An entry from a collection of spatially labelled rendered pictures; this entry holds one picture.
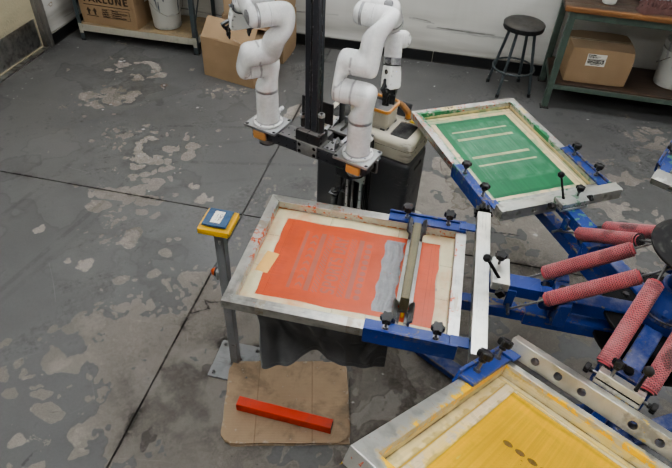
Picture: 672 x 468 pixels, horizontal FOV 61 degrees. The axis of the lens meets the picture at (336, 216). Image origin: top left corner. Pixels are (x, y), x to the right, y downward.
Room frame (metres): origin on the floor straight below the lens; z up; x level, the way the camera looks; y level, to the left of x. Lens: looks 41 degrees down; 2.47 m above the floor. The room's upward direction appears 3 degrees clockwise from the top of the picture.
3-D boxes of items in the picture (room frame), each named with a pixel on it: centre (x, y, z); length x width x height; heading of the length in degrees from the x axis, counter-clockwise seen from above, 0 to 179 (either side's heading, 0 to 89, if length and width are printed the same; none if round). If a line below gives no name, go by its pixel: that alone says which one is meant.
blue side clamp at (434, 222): (1.69, -0.36, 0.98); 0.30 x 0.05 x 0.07; 79
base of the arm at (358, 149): (1.94, -0.08, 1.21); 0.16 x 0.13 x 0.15; 152
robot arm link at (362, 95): (1.93, -0.07, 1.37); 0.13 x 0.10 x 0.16; 71
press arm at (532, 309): (1.38, -0.50, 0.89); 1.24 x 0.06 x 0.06; 79
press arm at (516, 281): (1.36, -0.62, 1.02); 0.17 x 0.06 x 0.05; 79
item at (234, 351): (1.68, 0.46, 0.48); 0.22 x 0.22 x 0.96; 79
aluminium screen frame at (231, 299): (1.46, -0.07, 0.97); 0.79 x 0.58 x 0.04; 79
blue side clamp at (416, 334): (1.14, -0.26, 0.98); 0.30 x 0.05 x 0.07; 79
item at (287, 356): (1.26, 0.02, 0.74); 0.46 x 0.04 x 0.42; 79
